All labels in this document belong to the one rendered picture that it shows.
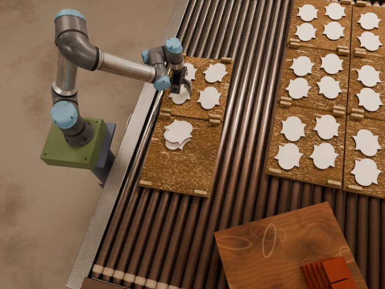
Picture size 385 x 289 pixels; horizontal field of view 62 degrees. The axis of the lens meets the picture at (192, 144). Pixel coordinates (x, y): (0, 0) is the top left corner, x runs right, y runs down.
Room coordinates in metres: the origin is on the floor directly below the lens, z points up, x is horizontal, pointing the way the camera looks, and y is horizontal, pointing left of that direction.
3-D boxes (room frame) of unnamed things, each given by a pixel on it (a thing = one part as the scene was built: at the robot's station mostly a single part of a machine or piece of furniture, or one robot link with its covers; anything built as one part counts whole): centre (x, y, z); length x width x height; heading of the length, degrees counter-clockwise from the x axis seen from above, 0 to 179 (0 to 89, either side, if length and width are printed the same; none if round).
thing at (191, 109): (1.11, -0.08, 0.93); 0.41 x 0.35 x 0.02; 161
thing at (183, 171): (0.71, 0.06, 0.93); 0.41 x 0.35 x 0.02; 161
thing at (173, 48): (1.09, 0.02, 1.25); 0.09 x 0.08 x 0.11; 98
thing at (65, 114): (0.90, 0.57, 1.13); 0.13 x 0.12 x 0.14; 8
